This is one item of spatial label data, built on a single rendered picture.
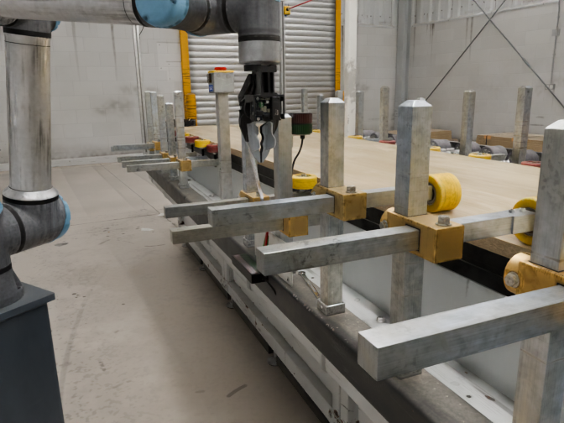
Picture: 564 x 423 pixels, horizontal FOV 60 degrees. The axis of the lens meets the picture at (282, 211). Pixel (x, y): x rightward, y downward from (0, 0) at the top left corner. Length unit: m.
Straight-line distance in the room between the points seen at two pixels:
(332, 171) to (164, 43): 8.22
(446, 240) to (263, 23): 0.59
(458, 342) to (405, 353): 0.05
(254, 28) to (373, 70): 10.09
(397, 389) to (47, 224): 1.13
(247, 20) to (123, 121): 7.87
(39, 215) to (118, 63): 7.40
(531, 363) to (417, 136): 0.33
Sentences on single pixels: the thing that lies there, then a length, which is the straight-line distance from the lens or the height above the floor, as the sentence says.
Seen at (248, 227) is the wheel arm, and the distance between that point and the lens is 1.14.
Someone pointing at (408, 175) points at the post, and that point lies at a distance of 0.74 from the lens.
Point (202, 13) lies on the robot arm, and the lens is 1.07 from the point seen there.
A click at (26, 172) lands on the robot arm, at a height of 0.94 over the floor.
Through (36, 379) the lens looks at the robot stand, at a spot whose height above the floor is 0.36.
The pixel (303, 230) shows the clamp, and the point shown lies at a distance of 1.15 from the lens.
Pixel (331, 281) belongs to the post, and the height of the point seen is 0.77.
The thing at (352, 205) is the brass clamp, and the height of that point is 0.95.
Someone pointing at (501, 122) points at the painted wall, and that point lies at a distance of 9.79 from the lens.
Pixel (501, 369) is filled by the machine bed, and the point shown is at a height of 0.66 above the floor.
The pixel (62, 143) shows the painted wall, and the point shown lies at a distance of 8.79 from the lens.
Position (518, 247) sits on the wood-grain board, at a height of 0.90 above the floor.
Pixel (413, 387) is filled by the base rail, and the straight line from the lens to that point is 0.84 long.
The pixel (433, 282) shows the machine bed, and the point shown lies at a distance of 1.09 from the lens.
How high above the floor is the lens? 1.16
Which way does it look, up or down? 14 degrees down
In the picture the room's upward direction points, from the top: 1 degrees counter-clockwise
